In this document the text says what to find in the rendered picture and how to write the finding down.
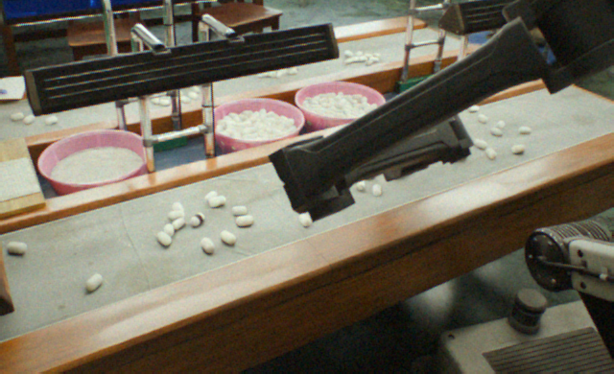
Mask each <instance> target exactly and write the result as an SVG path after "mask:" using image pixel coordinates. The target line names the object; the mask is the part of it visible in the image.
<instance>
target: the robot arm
mask: <svg viewBox="0 0 614 374"><path fill-rule="evenodd" d="M503 15H504V17H505V19H506V20H507V22H508V23H507V24H506V25H504V27H503V29H502V30H501V31H500V32H499V33H498V34H496V35H495V36H494V37H492V38H491V39H489V40H488V41H487V42H486V43H484V44H483V45H482V46H480V47H479V48H478V50H476V51H475V52H473V53H472V54H470V55H469V56H466V57H464V58H462V59H460V60H458V61H457V62H455V63H453V64H451V65H450V66H448V67H445V68H443V69H442V71H441V70H440V72H438V73H436V74H435V75H433V76H432V77H430V78H429V79H427V80H424V81H422V82H420V83H418V84H416V85H415V86H413V87H411V88H410V89H408V91H405V92H403V93H402V94H400V95H398V96H396V97H395V98H393V99H391V100H389V101H388V102H385V103H383V104H381V105H379V106H377V107H375V108H374V110H372V111H370V112H368V113H367V114H365V115H363V116H361V117H360V118H358V119H356V120H354V121H353V122H351V123H348V124H346V125H345V126H343V127H342V128H341V129H339V130H337V131H335V132H332V133H331V134H329V135H327V136H325V137H324V136H323V134H322V135H318V136H313V137H309V138H305V139H301V140H296V141H294V142H291V143H290V144H288V146H287V147H285V148H282V149H279V150H277V151H275V152H273V153H271V154H270V155H269V159H270V161H271V164H272V165H273V167H274V169H275V171H276V174H277V176H278V178H279V180H280V181H282V182H283V183H284V184H285V185H283V188H284V190H285V192H286V194H287V196H288V200H289V202H290V204H291V207H292V209H293V210H294V211H295V212H297V213H299V214H303V213H307V212H308V213H309V216H310V219H311V221H312V222H317V221H319V220H322V219H324V218H327V217H329V215H332V214H336V213H338V212H341V211H342V210H343V209H345V208H347V207H349V206H352V205H353V204H355V203H356V201H355V199H354V197H353V195H352V193H351V191H349V188H351V187H352V186H353V185H354V184H357V183H360V182H362V181H365V179H368V178H372V177H375V176H378V175H381V174H383V176H384V179H385V181H386V182H391V181H393V180H394V179H397V178H400V177H403V176H407V175H412V174H413V173H416V172H419V171H422V170H426V169H428V168H429V166H430V165H433V164H436V162H438V161H441V162H442V165H445V164H448V162H450V164H451V165H452V164H455V162H457V161H459V160H462V159H464V158H466V157H467V156H469V155H471V154H472V153H471V150H470V148H472V147H473V146H475V144H474V142H473V140H472V138H471V136H470V135H469V133H468V131H467V129H466V127H465V125H464V124H463V123H462V121H461V118H460V116H459V114H460V113H461V112H463V111H465V110H467V109H469V108H471V106H473V105H475V104H477V103H479V102H481V101H483V100H485V99H488V98H490V97H492V96H494V95H496V94H498V93H500V92H503V91H505V90H508V89H510V88H513V87H516V85H519V84H522V83H525V82H532V81H538V80H540V79H541V80H542V81H543V82H544V85H545V87H546V88H547V90H548V92H549V93H550V95H553V94H555V93H557V92H559V91H562V90H564V89H566V88H568V87H570V86H572V85H574V84H576V82H579V81H582V80H584V79H586V78H590V77H592V76H594V75H596V74H598V73H600V72H601V71H603V70H605V69H607V68H609V67H611V66H613V65H614V0H514V1H513V2H511V3H509V4H508V6H506V7H504V9H503ZM536 27H537V29H538V30H539V31H540V32H541V34H543V36H544V38H545V39H546V41H547V44H548V45H549V47H550V49H551V50H552V52H553V54H554V55H555V58H556V59H557V61H558V64H559V65H560V67H561V68H560V69H558V70H556V71H554V72H553V71H552V69H551V67H550V66H549V63H548V62H547V61H546V59H545V58H544V56H543V54H542V53H541V51H540V49H539V47H537V46H536V43H535V41H534V40H533V38H532V36H531V34H530V31H531V30H533V29H534V28H536Z"/></svg>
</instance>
